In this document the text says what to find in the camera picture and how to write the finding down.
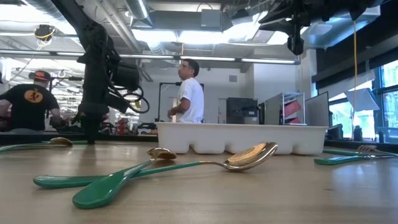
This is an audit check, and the gray ceiling box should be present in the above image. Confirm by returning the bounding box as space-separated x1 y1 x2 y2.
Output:
200 8 223 28

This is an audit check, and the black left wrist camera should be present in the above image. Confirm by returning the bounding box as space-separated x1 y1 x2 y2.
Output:
116 63 141 91

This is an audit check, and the black bottle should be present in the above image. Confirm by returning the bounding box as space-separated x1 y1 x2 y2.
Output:
353 124 364 142

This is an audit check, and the gold fork green handle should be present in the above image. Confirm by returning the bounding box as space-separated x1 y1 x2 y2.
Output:
356 144 398 157

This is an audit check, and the gold spoon green handle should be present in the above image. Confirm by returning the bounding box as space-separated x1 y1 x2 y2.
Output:
33 141 279 189
72 147 178 210
0 136 74 154

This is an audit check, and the gray monitor back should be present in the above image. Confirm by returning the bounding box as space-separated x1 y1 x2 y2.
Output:
304 91 330 128

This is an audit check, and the white cutlery organizer tray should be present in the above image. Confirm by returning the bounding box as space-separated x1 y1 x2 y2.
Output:
155 121 330 156

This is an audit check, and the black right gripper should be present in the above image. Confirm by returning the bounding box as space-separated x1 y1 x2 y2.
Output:
257 0 315 56

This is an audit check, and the gray metal shelf rack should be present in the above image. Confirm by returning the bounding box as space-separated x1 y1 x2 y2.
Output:
264 91 307 126

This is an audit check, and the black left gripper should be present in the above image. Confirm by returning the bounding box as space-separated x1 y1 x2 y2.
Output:
77 102 110 145

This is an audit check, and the black yellow ceiling cord reel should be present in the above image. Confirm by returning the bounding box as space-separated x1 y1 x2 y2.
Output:
33 24 56 43

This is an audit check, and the white paper sheet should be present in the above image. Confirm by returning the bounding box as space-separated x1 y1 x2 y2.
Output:
343 87 381 112

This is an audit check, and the yellow hanging cord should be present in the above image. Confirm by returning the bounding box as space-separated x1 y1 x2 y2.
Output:
352 20 359 140

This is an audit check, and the person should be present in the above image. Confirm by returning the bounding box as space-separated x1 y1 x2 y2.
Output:
167 58 205 124
0 70 63 133

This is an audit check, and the black desk device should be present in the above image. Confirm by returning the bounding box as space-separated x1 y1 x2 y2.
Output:
328 123 345 140

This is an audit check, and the gold knife green handle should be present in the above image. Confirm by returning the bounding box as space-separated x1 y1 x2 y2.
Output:
313 154 398 166
322 149 363 156

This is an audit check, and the long ceiling light tube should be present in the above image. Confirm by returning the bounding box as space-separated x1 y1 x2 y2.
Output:
0 49 302 65

